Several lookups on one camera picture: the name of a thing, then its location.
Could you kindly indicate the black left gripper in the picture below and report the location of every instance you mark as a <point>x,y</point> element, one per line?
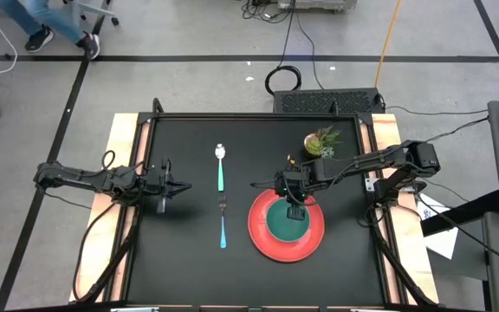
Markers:
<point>158,177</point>

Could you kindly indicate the black perforated computer case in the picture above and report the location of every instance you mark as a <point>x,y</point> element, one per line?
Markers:
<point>327,102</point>

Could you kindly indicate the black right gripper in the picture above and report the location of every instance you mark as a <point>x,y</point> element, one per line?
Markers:
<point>295,184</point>

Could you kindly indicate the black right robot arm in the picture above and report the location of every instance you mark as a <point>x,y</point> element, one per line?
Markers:
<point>375,160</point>

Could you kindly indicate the silver metal bracket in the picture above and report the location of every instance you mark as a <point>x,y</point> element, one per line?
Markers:
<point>371,184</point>

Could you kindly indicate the teal ribbed bowl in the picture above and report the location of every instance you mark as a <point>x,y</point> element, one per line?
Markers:
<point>282,227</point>

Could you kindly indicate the red round plate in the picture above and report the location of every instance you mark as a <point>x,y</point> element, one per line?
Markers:
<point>284,251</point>

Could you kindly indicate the white paper sheet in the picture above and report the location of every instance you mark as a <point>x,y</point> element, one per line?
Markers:
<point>442,242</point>

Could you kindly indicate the person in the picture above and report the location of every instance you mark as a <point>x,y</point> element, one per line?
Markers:
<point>54,26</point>

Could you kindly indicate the light wooden table board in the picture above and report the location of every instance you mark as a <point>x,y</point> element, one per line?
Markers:
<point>119,130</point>

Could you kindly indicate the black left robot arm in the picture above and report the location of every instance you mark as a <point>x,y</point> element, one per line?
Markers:
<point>72,177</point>

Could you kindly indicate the grey equipment case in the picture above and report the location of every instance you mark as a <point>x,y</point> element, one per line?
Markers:
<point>316,4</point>

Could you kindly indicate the office chair wheeled base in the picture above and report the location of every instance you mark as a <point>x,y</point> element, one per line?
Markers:
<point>98,11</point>

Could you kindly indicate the potted succulent plant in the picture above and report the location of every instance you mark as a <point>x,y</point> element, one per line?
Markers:
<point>319,143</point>

